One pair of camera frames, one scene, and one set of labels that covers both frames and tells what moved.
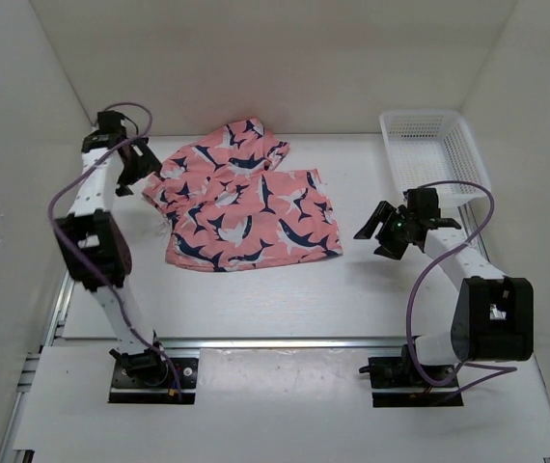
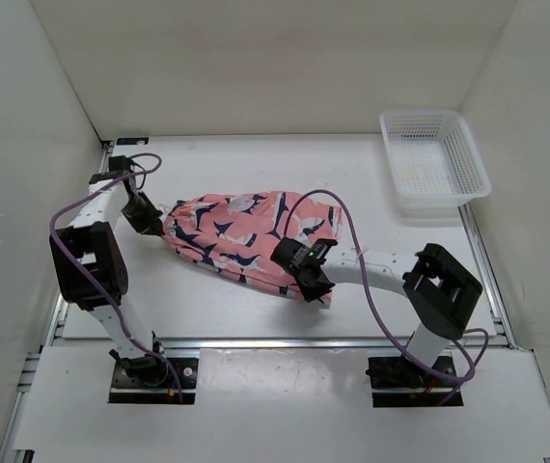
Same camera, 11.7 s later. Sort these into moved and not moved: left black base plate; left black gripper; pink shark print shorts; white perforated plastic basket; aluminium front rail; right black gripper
Moved: left black gripper; right black gripper; pink shark print shorts
Not moved: white perforated plastic basket; aluminium front rail; left black base plate
